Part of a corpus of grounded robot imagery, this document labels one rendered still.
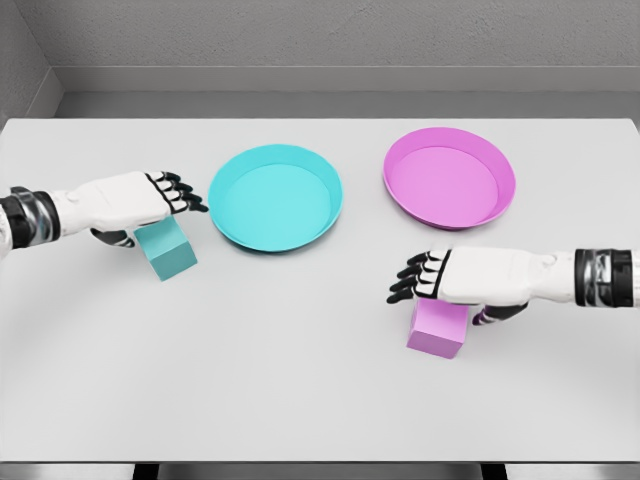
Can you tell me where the pink block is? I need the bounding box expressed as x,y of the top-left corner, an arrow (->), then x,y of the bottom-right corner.
405,297 -> 470,361

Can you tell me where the cyan plate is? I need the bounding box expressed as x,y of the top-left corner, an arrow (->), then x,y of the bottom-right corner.
206,142 -> 345,254

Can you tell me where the pink plate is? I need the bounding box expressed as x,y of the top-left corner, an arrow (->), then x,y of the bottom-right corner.
382,126 -> 517,232

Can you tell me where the cyan block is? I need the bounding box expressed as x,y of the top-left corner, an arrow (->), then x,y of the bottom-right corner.
133,216 -> 198,284

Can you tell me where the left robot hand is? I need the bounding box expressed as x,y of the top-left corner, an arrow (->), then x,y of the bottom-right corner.
74,170 -> 210,250

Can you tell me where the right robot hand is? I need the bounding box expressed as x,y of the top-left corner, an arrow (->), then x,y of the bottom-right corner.
385,245 -> 546,328

